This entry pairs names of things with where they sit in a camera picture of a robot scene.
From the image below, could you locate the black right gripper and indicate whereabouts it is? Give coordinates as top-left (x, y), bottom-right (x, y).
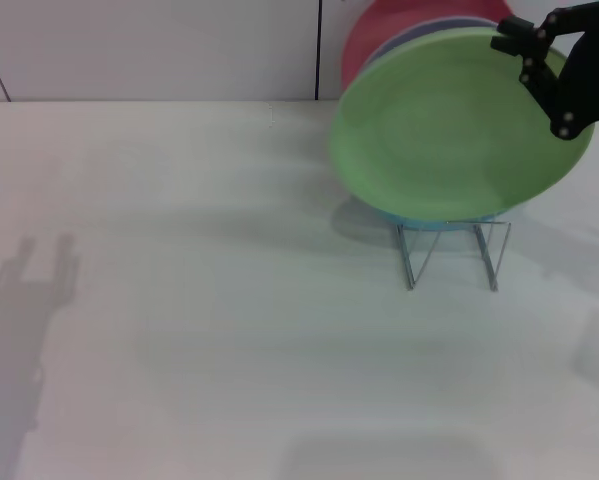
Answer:
top-left (489, 0), bottom-right (599, 142)

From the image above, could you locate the green round plate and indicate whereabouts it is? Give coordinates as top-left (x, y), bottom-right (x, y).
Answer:
top-left (328, 27), bottom-right (596, 222)

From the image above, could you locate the purple round plate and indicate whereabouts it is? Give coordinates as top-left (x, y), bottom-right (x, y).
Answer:
top-left (362, 17), bottom-right (501, 67)

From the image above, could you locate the red round plate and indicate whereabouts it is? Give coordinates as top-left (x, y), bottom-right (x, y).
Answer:
top-left (341, 0), bottom-right (515, 97)

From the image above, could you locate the light blue round plate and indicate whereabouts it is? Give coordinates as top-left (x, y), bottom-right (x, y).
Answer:
top-left (377, 208), bottom-right (501, 233)

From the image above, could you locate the metal wire plate rack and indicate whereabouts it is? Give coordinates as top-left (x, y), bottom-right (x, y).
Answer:
top-left (396, 218), bottom-right (513, 292)

